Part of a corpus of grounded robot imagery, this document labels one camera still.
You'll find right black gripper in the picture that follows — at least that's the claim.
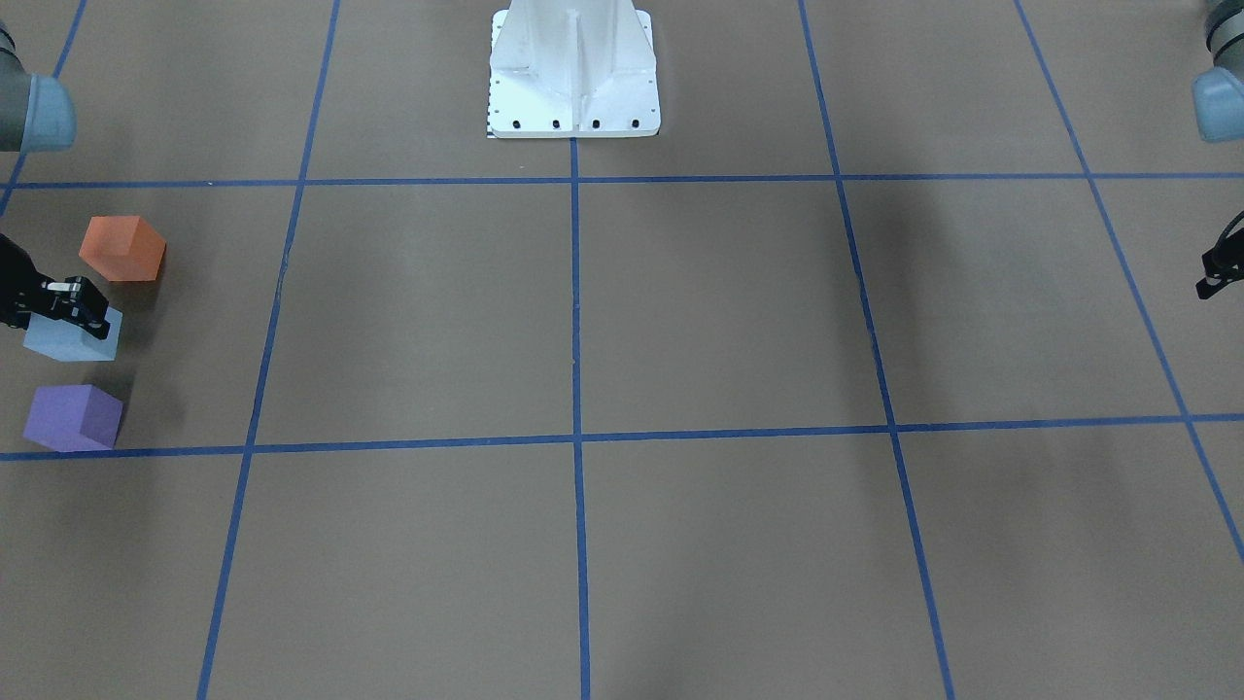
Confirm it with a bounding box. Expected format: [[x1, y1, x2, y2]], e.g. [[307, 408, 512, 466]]
[[1, 234, 111, 339]]

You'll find light blue foam block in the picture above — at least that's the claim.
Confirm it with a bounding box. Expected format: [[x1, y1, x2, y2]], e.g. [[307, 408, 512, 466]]
[[22, 307, 123, 363]]

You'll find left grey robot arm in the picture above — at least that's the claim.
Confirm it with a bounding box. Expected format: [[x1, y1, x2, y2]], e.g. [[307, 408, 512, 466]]
[[1192, 1, 1243, 300]]

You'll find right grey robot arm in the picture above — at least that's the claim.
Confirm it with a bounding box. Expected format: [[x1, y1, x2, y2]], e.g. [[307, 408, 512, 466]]
[[1, 25, 112, 339]]

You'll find orange foam block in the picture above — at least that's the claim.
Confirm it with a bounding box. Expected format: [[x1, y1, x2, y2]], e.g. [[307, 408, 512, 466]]
[[80, 216, 167, 283]]

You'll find purple foam block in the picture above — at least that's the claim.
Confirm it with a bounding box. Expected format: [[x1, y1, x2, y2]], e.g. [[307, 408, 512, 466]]
[[22, 384, 123, 453]]

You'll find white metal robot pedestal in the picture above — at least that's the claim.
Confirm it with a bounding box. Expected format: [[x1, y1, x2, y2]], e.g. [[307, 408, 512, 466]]
[[486, 1, 662, 139]]

